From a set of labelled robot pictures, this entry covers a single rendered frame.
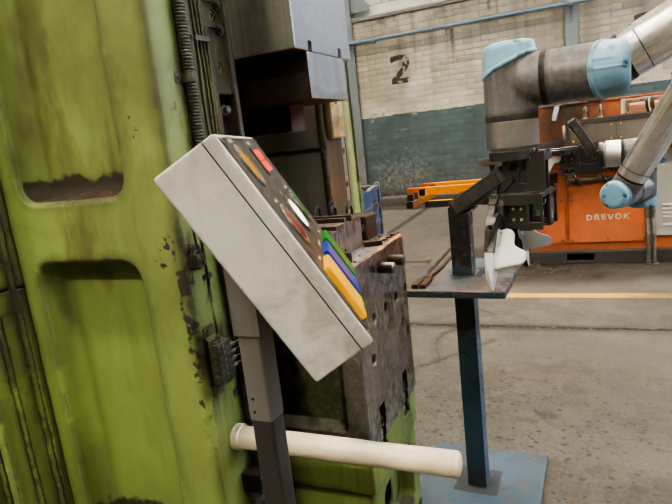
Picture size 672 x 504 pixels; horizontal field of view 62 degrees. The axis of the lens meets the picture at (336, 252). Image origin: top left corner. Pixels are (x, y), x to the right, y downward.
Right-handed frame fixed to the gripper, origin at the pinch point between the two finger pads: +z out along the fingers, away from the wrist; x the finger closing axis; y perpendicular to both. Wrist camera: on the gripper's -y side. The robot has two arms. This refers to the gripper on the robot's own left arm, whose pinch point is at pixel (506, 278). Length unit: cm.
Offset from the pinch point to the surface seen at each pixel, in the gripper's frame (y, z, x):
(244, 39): -53, -47, 2
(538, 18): -229, -158, 757
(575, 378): -35, 93, 164
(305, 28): -43, -47, 11
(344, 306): -3.4, -6.9, -37.7
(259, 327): -21.8, -0.8, -33.5
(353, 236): -47, -1, 24
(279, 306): -8.8, -7.7, -42.1
